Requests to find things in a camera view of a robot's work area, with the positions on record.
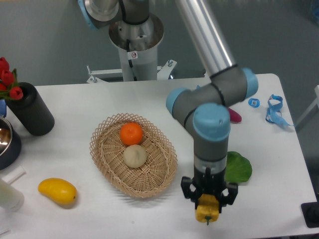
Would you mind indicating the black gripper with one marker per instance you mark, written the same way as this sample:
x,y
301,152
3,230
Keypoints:
x,y
211,184

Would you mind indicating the yellow bell pepper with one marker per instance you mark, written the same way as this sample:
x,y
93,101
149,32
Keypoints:
x,y
207,210

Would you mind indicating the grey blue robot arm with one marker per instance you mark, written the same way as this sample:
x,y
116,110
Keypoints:
x,y
203,112

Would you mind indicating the green bok choy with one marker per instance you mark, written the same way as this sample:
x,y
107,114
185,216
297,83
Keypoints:
x,y
238,168

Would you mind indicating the beige steamed bun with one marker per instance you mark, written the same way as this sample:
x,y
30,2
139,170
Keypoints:
x,y
134,156

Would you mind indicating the woven wicker basket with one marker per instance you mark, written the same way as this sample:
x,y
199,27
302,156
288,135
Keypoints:
x,y
141,170

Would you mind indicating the purple sweet potato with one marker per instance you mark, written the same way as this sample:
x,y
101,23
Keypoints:
x,y
234,116

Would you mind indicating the black device at edge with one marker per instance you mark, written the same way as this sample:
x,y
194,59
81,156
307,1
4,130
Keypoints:
x,y
311,214

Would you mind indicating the orange fruit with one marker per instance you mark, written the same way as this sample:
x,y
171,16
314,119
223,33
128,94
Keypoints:
x,y
131,133

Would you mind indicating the blue round tag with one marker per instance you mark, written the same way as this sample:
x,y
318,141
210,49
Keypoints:
x,y
254,102

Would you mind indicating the yellow mango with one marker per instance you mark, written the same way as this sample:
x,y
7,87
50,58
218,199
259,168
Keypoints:
x,y
58,190

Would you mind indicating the small white box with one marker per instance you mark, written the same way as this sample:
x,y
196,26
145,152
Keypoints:
x,y
14,175

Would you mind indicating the white cylinder bottle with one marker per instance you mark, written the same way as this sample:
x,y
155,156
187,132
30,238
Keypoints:
x,y
11,199

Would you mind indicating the black cylindrical vase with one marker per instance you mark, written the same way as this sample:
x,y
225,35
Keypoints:
x,y
32,111

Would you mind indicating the dark metal pot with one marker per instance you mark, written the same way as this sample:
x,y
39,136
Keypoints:
x,y
10,144

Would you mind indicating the red tulip flowers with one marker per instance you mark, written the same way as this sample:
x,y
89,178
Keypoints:
x,y
9,87

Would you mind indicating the white metal base frame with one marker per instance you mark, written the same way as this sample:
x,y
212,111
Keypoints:
x,y
142,69

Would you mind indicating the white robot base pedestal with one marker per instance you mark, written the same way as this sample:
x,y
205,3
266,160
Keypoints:
x,y
137,41

